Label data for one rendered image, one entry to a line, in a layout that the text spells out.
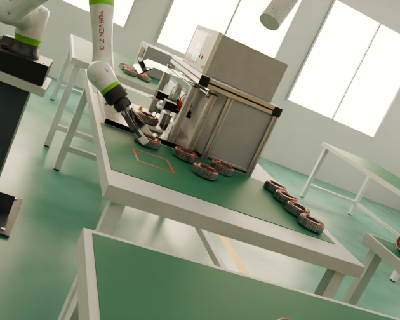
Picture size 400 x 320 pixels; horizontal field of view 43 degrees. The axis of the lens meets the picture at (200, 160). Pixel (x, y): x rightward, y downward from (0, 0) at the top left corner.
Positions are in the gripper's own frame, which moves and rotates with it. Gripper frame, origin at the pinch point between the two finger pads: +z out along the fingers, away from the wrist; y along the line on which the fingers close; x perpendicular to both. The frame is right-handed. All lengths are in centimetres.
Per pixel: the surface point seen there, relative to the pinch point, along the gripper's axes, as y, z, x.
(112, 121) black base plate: -6.2, -15.4, -9.8
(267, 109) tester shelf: -27, 22, 49
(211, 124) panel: -23.2, 11.9, 23.5
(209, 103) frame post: -19.3, 3.4, 29.1
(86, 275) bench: 125, 13, 5
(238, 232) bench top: 53, 42, 20
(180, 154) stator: -0.7, 13.6, 7.5
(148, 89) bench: -188, -30, -22
